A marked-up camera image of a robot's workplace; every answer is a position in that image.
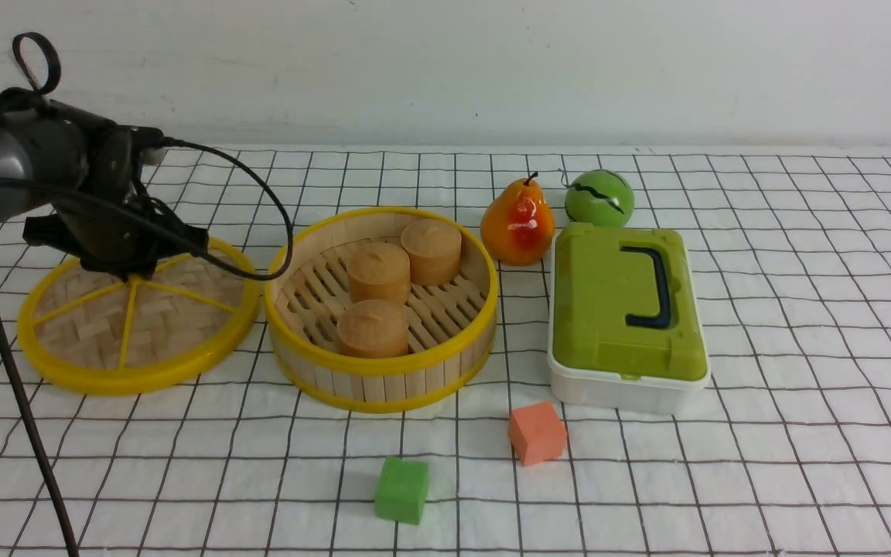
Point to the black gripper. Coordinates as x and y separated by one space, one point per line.
109 221

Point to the yellow bamboo steamer lid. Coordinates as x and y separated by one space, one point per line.
97 335

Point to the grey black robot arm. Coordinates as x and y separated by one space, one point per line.
77 179

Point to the bamboo steamer basket yellow rim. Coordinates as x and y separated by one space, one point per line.
451 327

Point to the green lid white lunch box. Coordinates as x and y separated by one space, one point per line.
624 330

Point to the brown bun middle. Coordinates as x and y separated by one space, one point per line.
379 270

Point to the brown bun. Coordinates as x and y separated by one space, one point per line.
434 249
379 270
373 328

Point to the brown bun front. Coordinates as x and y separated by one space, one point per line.
373 328

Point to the brown bun back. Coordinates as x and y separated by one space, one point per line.
434 249

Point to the green foam cube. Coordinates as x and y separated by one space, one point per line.
401 490

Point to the orange red toy pear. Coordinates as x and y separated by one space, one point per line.
518 226

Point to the orange foam cube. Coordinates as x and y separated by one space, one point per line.
536 433

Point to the green toy melon ball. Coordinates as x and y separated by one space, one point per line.
601 198

